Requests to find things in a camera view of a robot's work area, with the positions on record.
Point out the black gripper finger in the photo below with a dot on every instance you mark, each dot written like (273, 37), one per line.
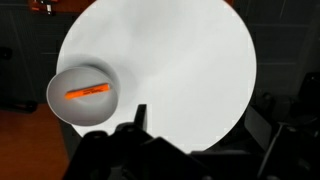
(141, 115)

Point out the grey bowl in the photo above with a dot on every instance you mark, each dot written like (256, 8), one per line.
(83, 106)

